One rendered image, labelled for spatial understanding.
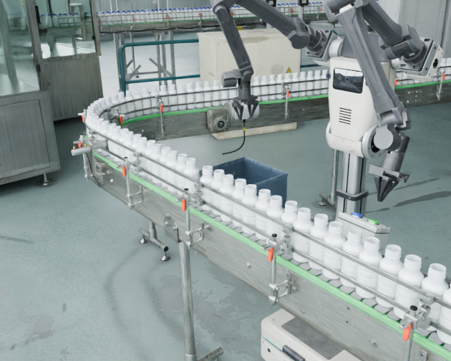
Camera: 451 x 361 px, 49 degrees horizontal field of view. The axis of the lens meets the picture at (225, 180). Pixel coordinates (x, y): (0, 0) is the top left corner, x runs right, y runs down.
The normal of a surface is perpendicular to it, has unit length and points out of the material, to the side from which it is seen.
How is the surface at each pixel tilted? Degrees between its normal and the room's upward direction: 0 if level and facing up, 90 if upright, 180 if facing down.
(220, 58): 90
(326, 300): 90
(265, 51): 90
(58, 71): 90
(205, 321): 0
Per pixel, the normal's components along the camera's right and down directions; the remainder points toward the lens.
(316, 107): 0.36, 0.38
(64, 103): 0.63, 0.29
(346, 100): -0.78, 0.25
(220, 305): -0.02, -0.92
